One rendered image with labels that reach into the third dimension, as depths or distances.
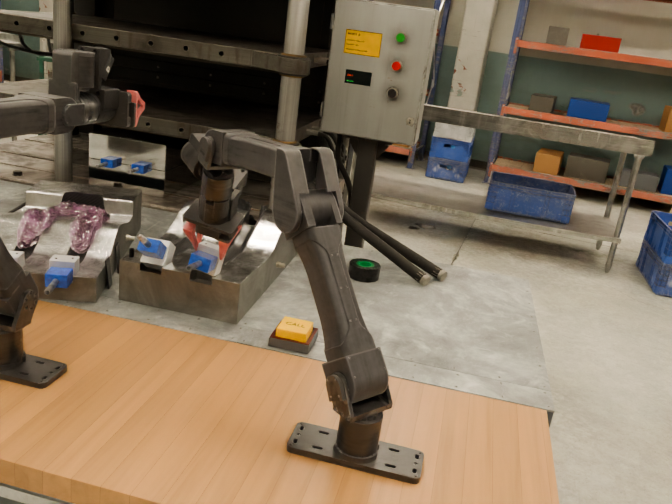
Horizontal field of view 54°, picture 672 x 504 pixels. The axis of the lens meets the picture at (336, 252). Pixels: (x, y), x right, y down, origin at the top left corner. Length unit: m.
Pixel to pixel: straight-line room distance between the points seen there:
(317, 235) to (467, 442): 0.41
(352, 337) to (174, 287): 0.53
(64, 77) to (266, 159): 0.37
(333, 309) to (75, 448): 0.41
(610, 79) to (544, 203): 3.07
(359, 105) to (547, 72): 5.80
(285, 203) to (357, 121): 1.12
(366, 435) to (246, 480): 0.18
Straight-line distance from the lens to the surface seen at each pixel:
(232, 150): 1.14
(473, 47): 7.54
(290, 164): 0.98
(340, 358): 0.96
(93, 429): 1.07
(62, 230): 1.60
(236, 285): 1.34
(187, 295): 1.39
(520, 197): 4.94
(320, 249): 0.97
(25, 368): 1.21
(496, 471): 1.08
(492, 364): 1.38
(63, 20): 2.31
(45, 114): 1.15
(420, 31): 2.05
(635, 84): 7.82
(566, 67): 7.78
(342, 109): 2.09
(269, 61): 2.02
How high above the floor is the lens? 1.40
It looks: 19 degrees down
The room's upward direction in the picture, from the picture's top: 8 degrees clockwise
